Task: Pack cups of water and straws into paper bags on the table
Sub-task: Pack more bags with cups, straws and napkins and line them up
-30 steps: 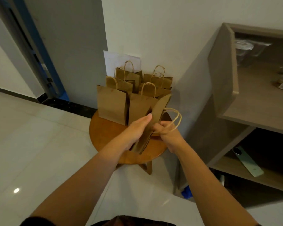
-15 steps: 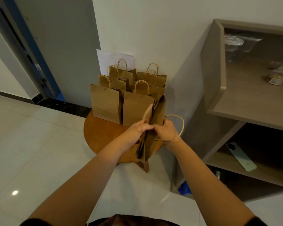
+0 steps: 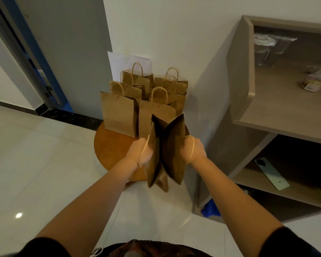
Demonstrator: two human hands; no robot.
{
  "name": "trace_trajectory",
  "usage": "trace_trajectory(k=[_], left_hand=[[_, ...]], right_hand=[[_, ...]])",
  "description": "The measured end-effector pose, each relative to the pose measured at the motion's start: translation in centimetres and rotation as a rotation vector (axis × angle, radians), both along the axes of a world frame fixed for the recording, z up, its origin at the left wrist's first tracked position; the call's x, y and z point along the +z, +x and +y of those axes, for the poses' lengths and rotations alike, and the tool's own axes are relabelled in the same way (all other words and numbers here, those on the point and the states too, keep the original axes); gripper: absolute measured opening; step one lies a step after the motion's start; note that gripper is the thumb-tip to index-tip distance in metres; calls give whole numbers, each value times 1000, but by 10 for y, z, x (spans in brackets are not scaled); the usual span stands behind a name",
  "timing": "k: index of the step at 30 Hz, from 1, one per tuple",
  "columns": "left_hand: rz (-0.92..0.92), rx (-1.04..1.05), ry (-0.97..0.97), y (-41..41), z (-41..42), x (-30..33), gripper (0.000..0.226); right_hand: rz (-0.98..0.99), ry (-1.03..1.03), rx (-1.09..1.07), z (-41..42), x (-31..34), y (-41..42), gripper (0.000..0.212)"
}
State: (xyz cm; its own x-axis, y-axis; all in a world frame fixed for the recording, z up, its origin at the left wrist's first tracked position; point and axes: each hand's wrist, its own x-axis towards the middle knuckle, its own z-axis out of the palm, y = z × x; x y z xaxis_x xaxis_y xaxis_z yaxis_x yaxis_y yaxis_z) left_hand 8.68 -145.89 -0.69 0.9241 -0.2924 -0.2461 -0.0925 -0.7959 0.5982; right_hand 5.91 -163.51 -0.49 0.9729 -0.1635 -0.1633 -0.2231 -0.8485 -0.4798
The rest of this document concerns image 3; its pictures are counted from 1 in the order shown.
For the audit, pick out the person's right hand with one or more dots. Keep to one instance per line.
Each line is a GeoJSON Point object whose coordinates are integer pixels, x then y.
{"type": "Point", "coordinates": [196, 151]}

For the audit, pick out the person's left hand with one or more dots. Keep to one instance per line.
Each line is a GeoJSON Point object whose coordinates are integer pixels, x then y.
{"type": "Point", "coordinates": [136, 155]}

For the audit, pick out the person's right fingers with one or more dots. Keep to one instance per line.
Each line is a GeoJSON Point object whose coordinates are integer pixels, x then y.
{"type": "Point", "coordinates": [184, 149]}

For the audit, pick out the person's left fingers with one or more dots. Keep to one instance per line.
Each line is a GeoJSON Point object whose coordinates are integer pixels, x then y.
{"type": "Point", "coordinates": [149, 152]}

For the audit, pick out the brown paper shopping bag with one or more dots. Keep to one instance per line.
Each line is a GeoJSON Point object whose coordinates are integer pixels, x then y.
{"type": "Point", "coordinates": [171, 152]}

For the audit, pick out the person's right forearm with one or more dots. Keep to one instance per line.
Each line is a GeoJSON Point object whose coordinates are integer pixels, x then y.
{"type": "Point", "coordinates": [235, 200]}

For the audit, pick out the person's left forearm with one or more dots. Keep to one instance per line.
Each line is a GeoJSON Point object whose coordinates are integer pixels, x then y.
{"type": "Point", "coordinates": [96, 200]}

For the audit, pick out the round wooden side table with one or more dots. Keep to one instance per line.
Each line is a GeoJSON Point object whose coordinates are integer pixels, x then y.
{"type": "Point", "coordinates": [112, 149]}

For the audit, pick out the cluster of brown paper bags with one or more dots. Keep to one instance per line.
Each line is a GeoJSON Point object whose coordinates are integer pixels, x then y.
{"type": "Point", "coordinates": [120, 115]}

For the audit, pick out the blue cloth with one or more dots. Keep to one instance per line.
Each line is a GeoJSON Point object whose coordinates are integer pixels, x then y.
{"type": "Point", "coordinates": [211, 208]}

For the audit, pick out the light green smartphone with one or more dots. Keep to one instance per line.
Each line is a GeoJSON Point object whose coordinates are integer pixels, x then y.
{"type": "Point", "coordinates": [271, 173]}

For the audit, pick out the white paper sheets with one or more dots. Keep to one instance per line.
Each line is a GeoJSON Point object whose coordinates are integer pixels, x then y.
{"type": "Point", "coordinates": [117, 64]}

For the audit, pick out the beige wooden shelf unit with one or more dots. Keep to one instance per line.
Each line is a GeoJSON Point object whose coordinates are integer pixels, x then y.
{"type": "Point", "coordinates": [278, 109]}

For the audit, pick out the plastic-wrapped clear glass cups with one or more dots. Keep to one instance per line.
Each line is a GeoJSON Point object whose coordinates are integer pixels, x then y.
{"type": "Point", "coordinates": [267, 49]}

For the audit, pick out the black shirt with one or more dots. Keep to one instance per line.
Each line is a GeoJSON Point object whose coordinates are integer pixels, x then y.
{"type": "Point", "coordinates": [289, 243]}

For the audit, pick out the clear snack packet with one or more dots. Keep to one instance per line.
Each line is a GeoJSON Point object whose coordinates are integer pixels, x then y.
{"type": "Point", "coordinates": [314, 81]}

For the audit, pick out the blue door frame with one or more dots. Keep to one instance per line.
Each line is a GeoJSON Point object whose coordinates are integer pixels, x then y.
{"type": "Point", "coordinates": [40, 61]}

